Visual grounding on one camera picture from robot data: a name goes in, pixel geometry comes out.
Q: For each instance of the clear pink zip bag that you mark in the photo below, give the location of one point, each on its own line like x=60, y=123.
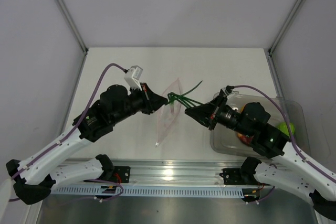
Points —
x=168, y=114

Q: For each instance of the white slotted cable duct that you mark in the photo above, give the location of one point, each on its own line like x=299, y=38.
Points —
x=151, y=191

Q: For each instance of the green round fruit toy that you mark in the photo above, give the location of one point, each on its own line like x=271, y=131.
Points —
x=283, y=127

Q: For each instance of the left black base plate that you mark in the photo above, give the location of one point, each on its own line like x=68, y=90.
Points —
x=120, y=175

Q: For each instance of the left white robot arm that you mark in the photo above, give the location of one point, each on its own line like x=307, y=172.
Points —
x=36, y=177

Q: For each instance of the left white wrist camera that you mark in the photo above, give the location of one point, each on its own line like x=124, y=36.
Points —
x=132, y=77

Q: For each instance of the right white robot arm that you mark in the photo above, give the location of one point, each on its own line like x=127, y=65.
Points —
x=305, y=177

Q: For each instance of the green scallion toy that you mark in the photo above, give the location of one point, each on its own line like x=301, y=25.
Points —
x=183, y=99

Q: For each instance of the right aluminium frame post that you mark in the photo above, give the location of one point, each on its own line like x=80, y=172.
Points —
x=297, y=5

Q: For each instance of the left aluminium frame post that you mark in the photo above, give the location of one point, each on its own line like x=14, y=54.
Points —
x=71, y=24

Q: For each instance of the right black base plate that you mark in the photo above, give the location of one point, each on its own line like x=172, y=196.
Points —
x=240, y=177

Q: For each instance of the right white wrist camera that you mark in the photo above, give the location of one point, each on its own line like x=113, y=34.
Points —
x=226, y=91

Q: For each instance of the clear plastic food container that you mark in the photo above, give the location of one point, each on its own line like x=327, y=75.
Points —
x=225, y=141

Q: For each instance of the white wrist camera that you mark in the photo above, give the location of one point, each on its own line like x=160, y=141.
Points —
x=132, y=77
x=226, y=91

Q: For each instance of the red meat slice toy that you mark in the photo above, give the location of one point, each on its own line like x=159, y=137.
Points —
x=245, y=139

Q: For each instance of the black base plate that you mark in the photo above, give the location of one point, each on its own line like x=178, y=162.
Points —
x=240, y=177
x=120, y=175

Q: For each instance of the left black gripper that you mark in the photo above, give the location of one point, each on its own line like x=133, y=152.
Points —
x=154, y=101

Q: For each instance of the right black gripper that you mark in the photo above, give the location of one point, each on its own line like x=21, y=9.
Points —
x=208, y=114

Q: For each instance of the aluminium frame post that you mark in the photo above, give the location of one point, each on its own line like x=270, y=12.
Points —
x=297, y=5
x=71, y=24

